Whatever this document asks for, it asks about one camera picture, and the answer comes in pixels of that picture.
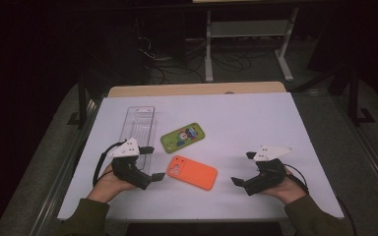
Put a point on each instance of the clear plastic tray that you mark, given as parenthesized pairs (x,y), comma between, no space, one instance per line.
(138,124)

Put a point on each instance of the person's right hand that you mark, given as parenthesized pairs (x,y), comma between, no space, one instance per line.
(287,193)

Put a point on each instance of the green cartoon phone case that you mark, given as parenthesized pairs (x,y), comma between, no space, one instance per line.
(182,137)

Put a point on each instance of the person's left hand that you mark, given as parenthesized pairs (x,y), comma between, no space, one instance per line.
(106,185)

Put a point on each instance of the grey metal shelf stand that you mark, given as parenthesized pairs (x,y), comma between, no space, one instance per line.
(247,29)

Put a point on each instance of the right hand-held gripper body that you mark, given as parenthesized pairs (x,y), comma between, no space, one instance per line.
(264,178)

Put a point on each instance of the aluminium rail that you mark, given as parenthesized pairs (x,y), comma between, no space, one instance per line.
(62,183)
(374,157)

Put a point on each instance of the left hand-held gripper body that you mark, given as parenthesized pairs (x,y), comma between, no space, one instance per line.
(128,170)

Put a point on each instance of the orange phone case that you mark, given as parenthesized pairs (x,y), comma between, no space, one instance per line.
(193,172)

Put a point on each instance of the black metal stand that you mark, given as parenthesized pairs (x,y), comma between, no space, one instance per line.
(353,98)
(82,98)

